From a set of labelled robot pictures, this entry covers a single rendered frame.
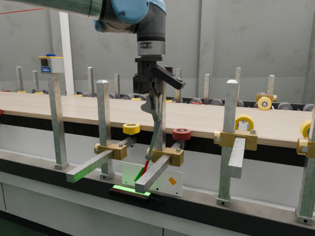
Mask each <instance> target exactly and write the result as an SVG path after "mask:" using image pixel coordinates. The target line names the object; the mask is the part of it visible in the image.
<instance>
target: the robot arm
mask: <svg viewBox="0 0 315 236"><path fill-rule="evenodd" d="M4 1H9V2H14V3H19V4H24V5H28V6H33V7H39V8H44V9H49V10H54V11H59V12H63V13H68V14H73V15H79V16H84V17H89V18H93V20H94V27H95V30H96V31H98V32H103V33H105V32H112V33H130V34H137V55H138V56H141V58H135V62H137V74H138V75H137V74H135V76H134V77H133V93H139V94H149V95H148V96H147V97H146V103H144V104H142V105H141V110H142V111H144V112H147V113H149V114H152V117H153V120H154V122H156V121H157V118H159V116H160V113H161V109H162V105H163V98H164V81H165V82H166V83H168V84H169V85H171V86H173V87H174V88H175V89H177V90H180V89H182V88H184V86H185V84H186V83H185V82H184V81H183V80H182V79H181V78H179V77H177V76H175V75H174V74H172V73H170V72H169V71H167V70H166V69H164V68H162V67H161V66H159V65H157V61H163V57H161V56H165V17H166V12H165V3H164V2H163V1H162V0H4Z"/></svg>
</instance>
